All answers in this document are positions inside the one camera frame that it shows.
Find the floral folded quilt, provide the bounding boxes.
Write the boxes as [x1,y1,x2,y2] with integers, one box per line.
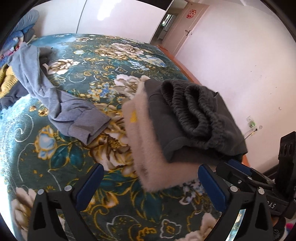
[1,24,35,67]

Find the mustard yellow knit sweater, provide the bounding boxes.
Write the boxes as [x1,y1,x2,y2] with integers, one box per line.
[0,64,18,98]

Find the pink fluffy folded garment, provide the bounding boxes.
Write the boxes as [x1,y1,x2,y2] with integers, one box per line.
[122,81,220,192]

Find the dark grey sweatpants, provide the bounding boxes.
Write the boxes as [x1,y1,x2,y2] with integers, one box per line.
[144,79,248,165]

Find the white black wardrobe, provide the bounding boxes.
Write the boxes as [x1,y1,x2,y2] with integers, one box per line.
[34,1,166,43]

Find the beige door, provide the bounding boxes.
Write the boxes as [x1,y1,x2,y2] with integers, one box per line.
[150,1,209,56]

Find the navy blue garment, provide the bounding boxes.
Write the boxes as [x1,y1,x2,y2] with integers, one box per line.
[1,82,29,110]

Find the blue-grey sweatshirt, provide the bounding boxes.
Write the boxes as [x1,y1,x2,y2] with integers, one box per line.
[8,43,111,145]

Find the right hand in glove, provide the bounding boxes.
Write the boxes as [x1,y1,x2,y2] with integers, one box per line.
[271,215,295,241]

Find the light blue folded quilt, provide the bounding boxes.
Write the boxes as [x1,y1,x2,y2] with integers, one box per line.
[12,9,40,34]

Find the wall power socket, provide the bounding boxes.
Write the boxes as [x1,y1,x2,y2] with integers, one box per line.
[246,116,256,130]

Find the teal floral bed blanket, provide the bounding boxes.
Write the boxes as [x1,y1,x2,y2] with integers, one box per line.
[1,34,220,240]

